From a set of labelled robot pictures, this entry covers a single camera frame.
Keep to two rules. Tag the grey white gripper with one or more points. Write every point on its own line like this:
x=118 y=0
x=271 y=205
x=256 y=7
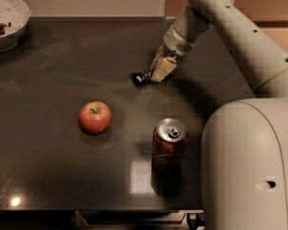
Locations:
x=175 y=45

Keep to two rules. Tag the black rxbar chocolate wrapper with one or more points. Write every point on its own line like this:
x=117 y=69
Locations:
x=147 y=77

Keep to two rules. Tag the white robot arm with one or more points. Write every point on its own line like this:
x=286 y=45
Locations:
x=244 y=153

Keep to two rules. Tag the red coke can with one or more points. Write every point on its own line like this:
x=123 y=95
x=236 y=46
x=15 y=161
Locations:
x=169 y=143

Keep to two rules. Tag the red apple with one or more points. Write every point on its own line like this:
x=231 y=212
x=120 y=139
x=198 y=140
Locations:
x=95 y=117

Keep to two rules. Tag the white bowl with snacks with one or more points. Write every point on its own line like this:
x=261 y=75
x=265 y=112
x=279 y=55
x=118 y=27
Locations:
x=14 y=16

